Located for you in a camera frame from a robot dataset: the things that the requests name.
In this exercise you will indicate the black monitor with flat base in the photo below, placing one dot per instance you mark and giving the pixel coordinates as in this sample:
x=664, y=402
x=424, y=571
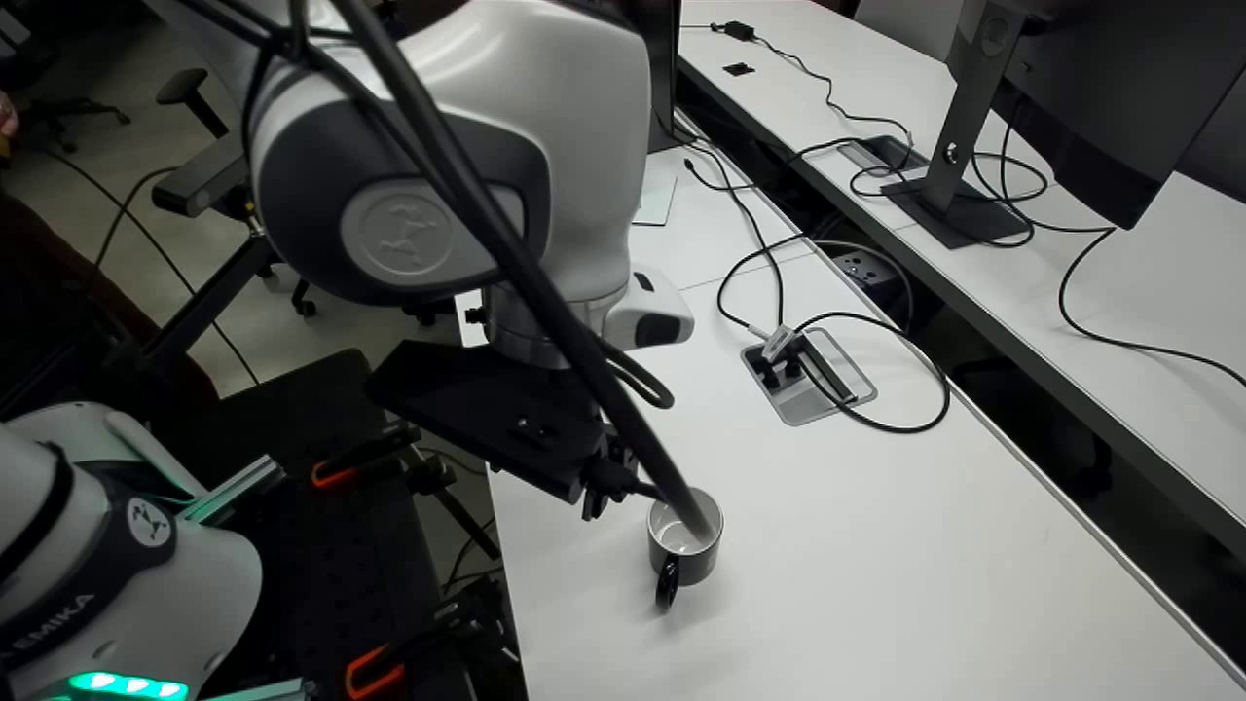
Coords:
x=664, y=52

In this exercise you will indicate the small black plug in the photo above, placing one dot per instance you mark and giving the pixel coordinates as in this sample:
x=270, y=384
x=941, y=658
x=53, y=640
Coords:
x=737, y=29
x=737, y=68

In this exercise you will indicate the black robot mounting stand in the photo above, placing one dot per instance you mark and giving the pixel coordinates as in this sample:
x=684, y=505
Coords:
x=336, y=571

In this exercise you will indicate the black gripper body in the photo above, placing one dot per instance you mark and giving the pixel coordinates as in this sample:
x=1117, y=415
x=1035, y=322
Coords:
x=478, y=410

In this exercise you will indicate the translucent plastic bar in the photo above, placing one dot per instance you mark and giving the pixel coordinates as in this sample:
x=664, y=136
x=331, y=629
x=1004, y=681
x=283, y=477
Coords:
x=236, y=489

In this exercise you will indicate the black office chair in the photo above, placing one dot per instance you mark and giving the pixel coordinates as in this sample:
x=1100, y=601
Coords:
x=197, y=188

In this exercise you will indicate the Dell monitor with grey stand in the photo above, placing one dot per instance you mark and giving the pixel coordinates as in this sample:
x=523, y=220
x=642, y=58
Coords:
x=1101, y=90

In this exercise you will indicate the grey adapter hub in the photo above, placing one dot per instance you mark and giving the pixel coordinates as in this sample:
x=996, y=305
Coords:
x=880, y=154

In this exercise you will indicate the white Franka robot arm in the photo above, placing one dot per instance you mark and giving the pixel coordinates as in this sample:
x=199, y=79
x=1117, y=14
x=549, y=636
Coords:
x=519, y=79

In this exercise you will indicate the black metal stand pole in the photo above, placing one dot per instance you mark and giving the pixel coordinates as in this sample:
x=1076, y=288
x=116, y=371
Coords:
x=209, y=305

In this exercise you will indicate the black desk divider rail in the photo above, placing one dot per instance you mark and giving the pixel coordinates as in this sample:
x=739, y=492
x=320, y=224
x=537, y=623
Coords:
x=1013, y=373

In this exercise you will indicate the grey table power socket box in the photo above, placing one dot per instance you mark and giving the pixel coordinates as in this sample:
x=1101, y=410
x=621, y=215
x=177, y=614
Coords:
x=802, y=394

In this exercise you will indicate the orange black clamp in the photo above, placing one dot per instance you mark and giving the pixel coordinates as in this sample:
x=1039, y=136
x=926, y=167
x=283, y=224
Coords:
x=369, y=671
x=336, y=470

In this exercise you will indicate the black mug with white print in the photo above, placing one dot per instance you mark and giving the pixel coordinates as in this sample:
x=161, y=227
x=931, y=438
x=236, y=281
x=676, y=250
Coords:
x=687, y=560

